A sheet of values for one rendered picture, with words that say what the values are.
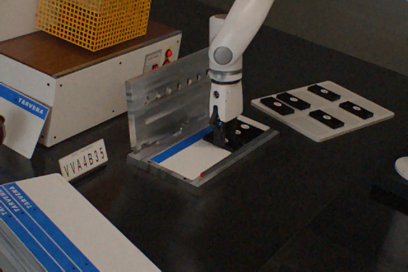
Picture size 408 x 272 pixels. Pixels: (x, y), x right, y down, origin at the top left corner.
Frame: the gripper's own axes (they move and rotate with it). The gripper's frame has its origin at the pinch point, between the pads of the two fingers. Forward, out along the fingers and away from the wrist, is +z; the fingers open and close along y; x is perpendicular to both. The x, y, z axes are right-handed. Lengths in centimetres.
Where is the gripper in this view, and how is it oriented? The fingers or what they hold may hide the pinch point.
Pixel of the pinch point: (224, 135)
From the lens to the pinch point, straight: 214.4
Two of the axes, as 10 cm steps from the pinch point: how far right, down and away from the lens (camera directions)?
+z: 0.0, 9.4, 3.3
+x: -8.6, -1.7, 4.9
